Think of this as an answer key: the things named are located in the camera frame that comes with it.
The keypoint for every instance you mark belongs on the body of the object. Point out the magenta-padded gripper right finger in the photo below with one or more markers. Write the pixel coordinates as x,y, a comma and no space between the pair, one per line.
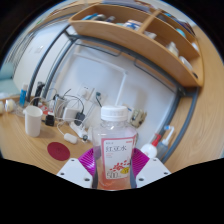
154,171

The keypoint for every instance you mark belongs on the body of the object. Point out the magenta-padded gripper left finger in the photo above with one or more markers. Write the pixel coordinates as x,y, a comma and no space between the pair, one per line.
75,173

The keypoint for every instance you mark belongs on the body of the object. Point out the clear drink bottle white cap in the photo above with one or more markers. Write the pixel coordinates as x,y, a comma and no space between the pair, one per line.
115,150

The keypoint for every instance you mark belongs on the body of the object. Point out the flat round red coaster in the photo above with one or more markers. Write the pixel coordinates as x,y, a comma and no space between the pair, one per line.
58,151

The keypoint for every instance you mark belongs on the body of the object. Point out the white power strip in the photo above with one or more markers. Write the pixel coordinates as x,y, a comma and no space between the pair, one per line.
79,130

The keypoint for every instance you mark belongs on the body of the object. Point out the black charger block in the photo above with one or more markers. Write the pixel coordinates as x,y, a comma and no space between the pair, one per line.
80,118

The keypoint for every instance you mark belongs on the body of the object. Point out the wooden tree figurine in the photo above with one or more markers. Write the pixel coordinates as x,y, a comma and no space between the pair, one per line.
138,117

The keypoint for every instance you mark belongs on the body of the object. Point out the white charger block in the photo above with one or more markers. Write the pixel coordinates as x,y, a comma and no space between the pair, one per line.
70,114

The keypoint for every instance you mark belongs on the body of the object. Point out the white plastic cup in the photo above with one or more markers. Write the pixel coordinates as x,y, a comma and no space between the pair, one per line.
32,123

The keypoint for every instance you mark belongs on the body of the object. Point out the black electric shaver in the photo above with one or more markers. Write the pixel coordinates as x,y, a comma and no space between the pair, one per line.
39,91

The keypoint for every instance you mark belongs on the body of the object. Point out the blue tube bottle white cap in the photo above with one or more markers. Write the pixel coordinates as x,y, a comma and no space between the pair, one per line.
23,95

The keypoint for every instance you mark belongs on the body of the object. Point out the teal bed cushion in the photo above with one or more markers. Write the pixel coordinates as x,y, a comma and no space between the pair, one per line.
7,80

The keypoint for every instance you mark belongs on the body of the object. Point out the wooden shelf unit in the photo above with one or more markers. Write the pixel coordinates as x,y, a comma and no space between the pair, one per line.
140,40

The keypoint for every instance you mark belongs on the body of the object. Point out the grey metal desk frame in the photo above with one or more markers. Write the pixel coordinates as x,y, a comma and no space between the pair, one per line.
186,113

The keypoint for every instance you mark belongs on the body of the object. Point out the white wall socket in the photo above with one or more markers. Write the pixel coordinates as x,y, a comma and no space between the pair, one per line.
85,91
100,97

